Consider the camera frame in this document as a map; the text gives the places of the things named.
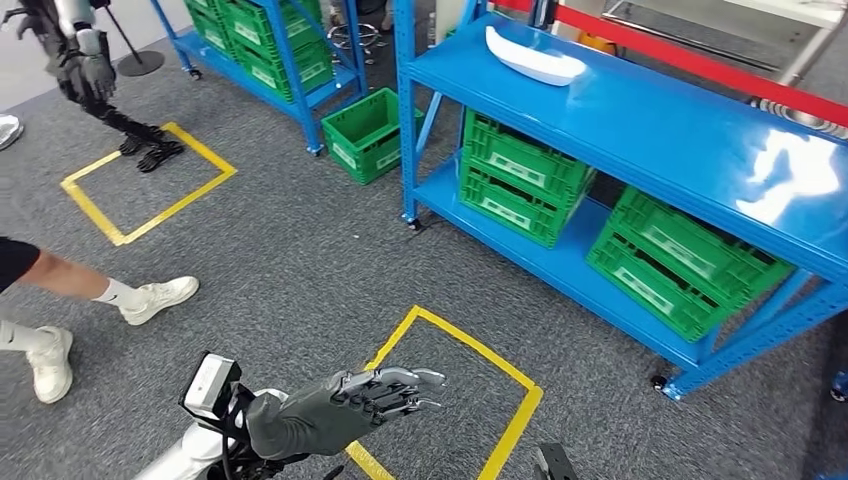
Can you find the black silver humanoid robot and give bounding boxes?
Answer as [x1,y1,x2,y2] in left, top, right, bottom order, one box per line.
[0,0,187,175]

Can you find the black left camera bracket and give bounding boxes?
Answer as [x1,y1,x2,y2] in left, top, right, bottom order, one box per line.
[215,380,313,480]

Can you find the chrome stool base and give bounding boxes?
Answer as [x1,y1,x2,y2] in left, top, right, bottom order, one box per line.
[326,21,384,66]

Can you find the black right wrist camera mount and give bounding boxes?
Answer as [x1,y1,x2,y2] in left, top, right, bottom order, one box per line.
[533,442,579,480]

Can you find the white moulded part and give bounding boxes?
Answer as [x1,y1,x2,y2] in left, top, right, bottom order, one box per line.
[484,25,588,87]

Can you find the red barrier belt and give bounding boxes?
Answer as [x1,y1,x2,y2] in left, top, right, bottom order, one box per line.
[490,0,848,128]

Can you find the chrome barrier post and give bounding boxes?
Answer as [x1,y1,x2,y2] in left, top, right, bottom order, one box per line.
[529,0,560,32]

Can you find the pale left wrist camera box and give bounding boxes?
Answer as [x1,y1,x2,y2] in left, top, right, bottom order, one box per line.
[182,352,243,422]

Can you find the green plastic crate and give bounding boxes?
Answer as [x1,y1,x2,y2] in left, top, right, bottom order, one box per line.
[463,109,596,200]
[321,87,425,187]
[586,228,753,344]
[606,186,796,310]
[221,0,325,64]
[235,39,335,105]
[188,7,234,60]
[458,162,586,250]
[184,0,227,24]

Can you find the silver stanchion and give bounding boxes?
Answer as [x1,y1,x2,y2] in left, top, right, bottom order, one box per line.
[0,113,25,152]

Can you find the black stand with round base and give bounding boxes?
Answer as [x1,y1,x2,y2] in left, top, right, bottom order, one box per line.
[104,5,166,78]

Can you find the yellow floor tape square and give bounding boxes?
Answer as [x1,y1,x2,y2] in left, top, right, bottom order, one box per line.
[59,121,238,248]
[343,304,545,480]

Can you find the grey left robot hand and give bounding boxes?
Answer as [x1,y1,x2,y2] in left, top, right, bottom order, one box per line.
[268,367,448,459]

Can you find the person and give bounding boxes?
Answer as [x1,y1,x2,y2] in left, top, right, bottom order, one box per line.
[0,236,201,406]

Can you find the black round stool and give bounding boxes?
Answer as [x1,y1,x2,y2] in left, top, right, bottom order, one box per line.
[747,96,848,142]

